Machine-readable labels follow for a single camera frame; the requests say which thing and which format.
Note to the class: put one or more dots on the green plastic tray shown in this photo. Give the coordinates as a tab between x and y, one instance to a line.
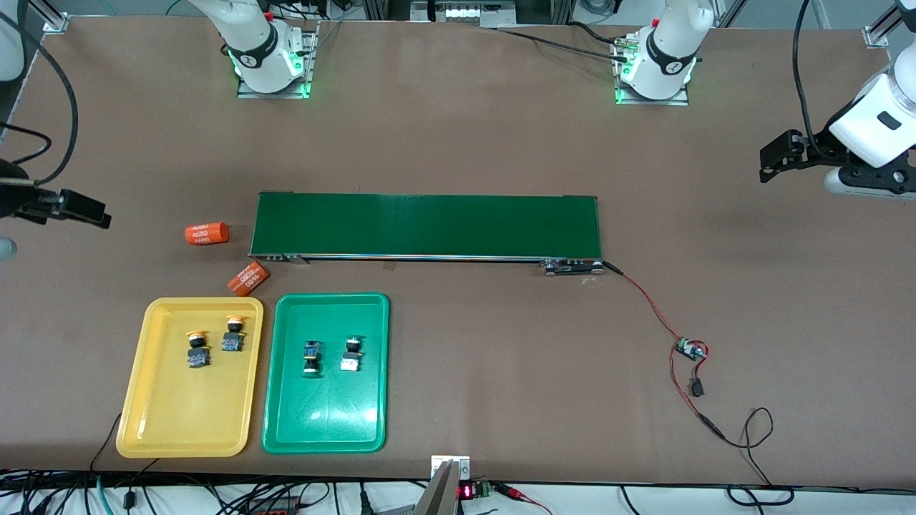
325	415

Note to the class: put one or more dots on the green belt conveyor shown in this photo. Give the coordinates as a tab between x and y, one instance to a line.
429	225

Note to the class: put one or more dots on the green push button switch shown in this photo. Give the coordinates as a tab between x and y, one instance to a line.
312	355
351	355

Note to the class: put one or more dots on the small green circuit board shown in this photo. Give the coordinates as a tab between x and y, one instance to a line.
690	349

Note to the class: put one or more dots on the aluminium frame profile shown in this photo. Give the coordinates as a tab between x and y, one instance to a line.
876	34
54	23

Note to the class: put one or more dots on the yellow push button switch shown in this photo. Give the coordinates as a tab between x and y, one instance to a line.
197	357
230	343

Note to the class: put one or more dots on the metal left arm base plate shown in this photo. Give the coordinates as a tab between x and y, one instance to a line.
676	101

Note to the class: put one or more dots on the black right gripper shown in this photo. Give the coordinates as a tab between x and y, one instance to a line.
16	196

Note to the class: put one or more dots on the yellow plastic tray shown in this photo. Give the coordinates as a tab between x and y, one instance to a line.
186	415

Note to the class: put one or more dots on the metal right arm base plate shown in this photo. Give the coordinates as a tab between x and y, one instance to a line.
313	79

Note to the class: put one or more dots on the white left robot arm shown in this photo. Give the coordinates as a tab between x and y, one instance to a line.
669	50

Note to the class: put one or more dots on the red digit display module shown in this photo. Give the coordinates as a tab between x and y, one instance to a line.
466	491

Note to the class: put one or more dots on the silver equipment box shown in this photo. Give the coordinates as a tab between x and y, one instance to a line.
465	13

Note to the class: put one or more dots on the orange cylinder white print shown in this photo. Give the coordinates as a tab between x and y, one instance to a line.
248	278
207	233

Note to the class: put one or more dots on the silver table edge bracket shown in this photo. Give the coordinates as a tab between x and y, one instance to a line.
464	468

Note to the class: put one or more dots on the grey metal pole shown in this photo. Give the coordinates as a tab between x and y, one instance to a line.
436	497

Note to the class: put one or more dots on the orange electronic device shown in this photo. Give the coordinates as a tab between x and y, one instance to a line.
275	509

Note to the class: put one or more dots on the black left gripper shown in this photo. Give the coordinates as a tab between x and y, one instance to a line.
820	142

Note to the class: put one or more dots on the red clip lead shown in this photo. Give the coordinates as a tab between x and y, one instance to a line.
522	493

